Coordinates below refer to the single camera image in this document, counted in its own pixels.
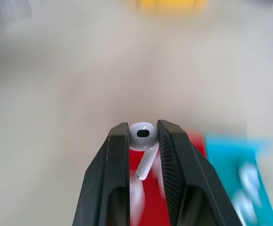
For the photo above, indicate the white earbuds on teal tray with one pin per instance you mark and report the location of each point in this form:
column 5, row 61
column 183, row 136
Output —
column 248, row 188

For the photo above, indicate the white earbud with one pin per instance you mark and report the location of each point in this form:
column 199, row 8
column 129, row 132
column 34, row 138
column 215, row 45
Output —
column 143, row 146

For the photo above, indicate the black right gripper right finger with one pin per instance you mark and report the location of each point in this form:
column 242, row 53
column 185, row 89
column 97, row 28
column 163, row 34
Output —
column 193, row 179

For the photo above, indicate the teal tray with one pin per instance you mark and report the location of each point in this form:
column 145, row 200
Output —
column 235, row 164

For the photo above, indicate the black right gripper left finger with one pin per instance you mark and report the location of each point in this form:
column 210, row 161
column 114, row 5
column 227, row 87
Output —
column 108, row 179

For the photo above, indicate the red tray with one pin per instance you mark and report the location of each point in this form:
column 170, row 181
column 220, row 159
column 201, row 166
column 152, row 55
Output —
column 155, row 195

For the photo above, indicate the yellow bin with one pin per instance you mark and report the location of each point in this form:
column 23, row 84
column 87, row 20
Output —
column 170, row 8

